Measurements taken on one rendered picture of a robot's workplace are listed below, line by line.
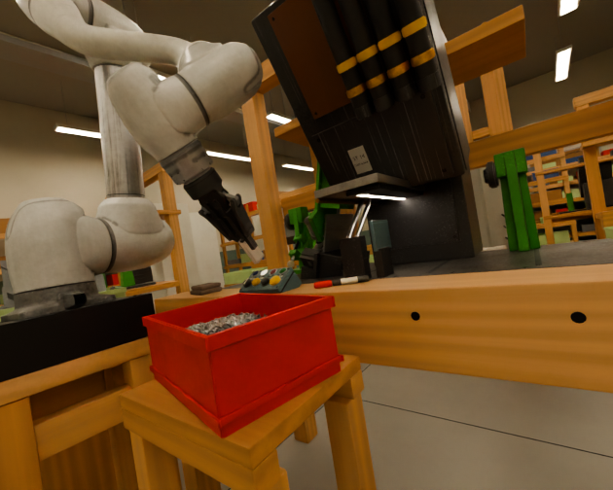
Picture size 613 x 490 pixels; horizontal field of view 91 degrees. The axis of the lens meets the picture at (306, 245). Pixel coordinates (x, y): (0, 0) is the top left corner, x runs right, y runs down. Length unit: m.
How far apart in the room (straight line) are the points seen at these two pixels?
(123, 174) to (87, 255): 0.26
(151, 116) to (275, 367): 0.46
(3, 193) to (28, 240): 6.91
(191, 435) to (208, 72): 0.58
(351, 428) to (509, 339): 0.28
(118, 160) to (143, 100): 0.43
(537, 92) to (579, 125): 9.99
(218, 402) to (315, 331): 0.16
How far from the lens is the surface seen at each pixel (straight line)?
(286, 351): 0.44
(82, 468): 1.43
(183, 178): 0.64
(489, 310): 0.55
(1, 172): 7.90
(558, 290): 0.54
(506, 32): 1.16
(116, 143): 1.05
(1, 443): 0.83
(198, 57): 0.68
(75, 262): 0.89
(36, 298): 0.89
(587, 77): 11.27
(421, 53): 0.70
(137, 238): 0.97
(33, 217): 0.91
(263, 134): 1.69
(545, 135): 1.25
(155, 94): 0.63
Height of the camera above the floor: 1.00
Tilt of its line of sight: level
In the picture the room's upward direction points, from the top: 9 degrees counter-clockwise
